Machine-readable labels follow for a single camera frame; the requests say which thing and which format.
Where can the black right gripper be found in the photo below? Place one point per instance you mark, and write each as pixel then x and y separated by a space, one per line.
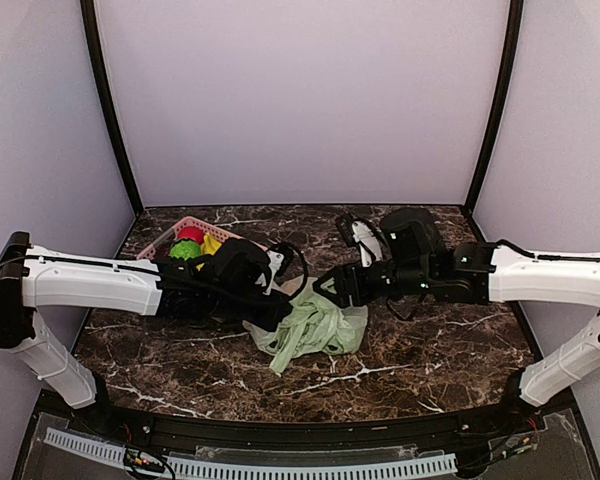
pixel 345 283

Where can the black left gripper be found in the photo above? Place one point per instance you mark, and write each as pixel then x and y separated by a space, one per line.
pixel 280 306

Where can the light green plastic bag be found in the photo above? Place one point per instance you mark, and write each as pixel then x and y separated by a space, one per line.
pixel 314 325

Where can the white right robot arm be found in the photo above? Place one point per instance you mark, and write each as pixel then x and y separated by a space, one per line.
pixel 406 256

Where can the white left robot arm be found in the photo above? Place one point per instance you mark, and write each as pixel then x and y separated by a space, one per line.
pixel 236 283

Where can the yellow toy bananas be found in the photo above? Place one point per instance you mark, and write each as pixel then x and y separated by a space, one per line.
pixel 208 245

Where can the green toy watermelon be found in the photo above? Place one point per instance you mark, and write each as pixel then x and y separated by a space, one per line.
pixel 185 249

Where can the red toy apple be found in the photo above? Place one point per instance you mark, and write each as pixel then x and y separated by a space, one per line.
pixel 191 233

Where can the pink plastic basket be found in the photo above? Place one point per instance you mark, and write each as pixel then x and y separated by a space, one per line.
pixel 161 246

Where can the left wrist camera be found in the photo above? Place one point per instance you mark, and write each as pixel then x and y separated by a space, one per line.
pixel 280 257

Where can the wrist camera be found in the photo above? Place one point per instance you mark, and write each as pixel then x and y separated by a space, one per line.
pixel 361 234
pixel 280 257

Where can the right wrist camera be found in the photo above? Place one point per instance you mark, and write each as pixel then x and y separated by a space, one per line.
pixel 361 234

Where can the black front rail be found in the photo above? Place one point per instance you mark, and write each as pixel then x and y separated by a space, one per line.
pixel 470 430

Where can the white slotted cable duct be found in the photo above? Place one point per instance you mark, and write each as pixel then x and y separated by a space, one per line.
pixel 225 463

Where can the right black frame post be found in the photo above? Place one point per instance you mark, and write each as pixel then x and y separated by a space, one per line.
pixel 500 95

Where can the black frame post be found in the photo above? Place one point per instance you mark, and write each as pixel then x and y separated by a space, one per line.
pixel 107 106
pixel 500 95

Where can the left black frame post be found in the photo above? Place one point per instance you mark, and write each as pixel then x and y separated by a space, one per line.
pixel 107 106

